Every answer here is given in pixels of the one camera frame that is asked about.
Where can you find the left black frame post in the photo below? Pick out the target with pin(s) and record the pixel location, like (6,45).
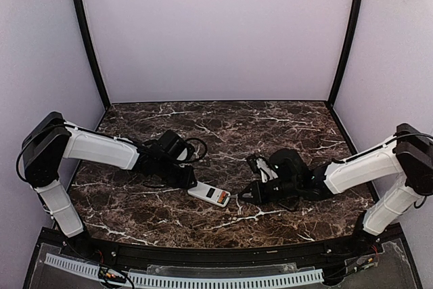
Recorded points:
(90,52)

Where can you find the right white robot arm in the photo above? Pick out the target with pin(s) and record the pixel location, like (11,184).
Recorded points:
(406,154)

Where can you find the right black frame post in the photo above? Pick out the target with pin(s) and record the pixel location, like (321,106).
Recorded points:
(345,52)

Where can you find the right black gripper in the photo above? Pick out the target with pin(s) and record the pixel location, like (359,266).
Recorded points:
(261,191)

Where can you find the black front rail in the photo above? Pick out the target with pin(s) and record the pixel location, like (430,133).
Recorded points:
(326,253)

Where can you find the white remote control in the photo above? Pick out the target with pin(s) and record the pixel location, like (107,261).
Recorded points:
(208,193)

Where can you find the white slotted cable duct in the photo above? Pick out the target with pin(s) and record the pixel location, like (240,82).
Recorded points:
(172,277)

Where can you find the clear handle screwdriver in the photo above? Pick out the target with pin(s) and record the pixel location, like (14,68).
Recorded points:
(236,196)

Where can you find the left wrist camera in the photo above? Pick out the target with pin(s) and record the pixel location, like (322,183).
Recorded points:
(175,146)

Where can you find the red battery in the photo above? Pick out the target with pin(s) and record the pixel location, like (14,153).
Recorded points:
(223,197)

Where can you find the black frame post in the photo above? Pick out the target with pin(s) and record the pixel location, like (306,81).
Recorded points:
(90,52)
(345,52)

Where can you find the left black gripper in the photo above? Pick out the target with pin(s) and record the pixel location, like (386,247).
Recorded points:
(183,176)

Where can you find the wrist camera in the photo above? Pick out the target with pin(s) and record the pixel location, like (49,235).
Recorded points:
(175,146)
(289,166)

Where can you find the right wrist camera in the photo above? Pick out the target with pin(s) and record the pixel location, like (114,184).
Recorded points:
(289,166)

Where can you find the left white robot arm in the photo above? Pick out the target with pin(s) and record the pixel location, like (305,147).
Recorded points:
(54,139)

